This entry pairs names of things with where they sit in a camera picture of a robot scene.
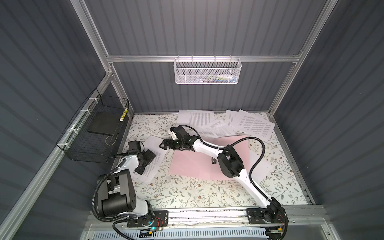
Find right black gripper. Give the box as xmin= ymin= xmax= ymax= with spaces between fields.
xmin=159 ymin=139 xmax=185 ymax=151

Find printed sheet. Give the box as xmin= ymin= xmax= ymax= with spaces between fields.
xmin=177 ymin=111 xmax=215 ymax=130
xmin=133 ymin=136 xmax=168 ymax=183
xmin=225 ymin=110 xmax=239 ymax=129
xmin=198 ymin=119 xmax=237 ymax=139
xmin=230 ymin=110 xmax=275 ymax=142

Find pink paper folder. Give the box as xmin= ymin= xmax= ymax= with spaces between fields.
xmin=169 ymin=136 xmax=251 ymax=181

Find white sheet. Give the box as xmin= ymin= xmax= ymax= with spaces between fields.
xmin=249 ymin=150 xmax=273 ymax=184

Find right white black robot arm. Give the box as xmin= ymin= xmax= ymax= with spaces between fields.
xmin=159 ymin=125 xmax=289 ymax=226

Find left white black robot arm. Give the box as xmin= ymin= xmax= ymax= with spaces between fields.
xmin=92 ymin=141 xmax=156 ymax=222

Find yellow marker pen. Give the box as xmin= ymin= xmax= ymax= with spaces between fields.
xmin=120 ymin=108 xmax=128 ymax=122

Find black flat pad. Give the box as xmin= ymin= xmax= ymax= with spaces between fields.
xmin=87 ymin=112 xmax=121 ymax=136

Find markers in white basket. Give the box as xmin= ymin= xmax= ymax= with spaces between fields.
xmin=196 ymin=74 xmax=238 ymax=84

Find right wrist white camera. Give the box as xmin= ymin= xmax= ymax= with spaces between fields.
xmin=168 ymin=127 xmax=179 ymax=140

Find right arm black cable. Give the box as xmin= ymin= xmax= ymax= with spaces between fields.
xmin=179 ymin=124 xmax=289 ymax=240

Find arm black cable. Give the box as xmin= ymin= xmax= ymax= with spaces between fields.
xmin=179 ymin=124 xmax=289 ymax=240
xmin=91 ymin=140 xmax=145 ymax=240

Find black wire basket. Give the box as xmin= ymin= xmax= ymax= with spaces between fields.
xmin=57 ymin=91 xmax=130 ymax=164

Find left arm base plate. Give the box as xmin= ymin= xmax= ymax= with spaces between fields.
xmin=127 ymin=210 xmax=169 ymax=228

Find white wire mesh basket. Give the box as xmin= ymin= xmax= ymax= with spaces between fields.
xmin=173 ymin=57 xmax=242 ymax=85

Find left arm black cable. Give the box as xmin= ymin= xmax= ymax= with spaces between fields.
xmin=91 ymin=140 xmax=145 ymax=240

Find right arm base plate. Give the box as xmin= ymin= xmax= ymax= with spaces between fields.
xmin=246 ymin=207 xmax=289 ymax=225

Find aluminium front rail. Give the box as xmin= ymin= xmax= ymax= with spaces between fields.
xmin=80 ymin=205 xmax=328 ymax=232

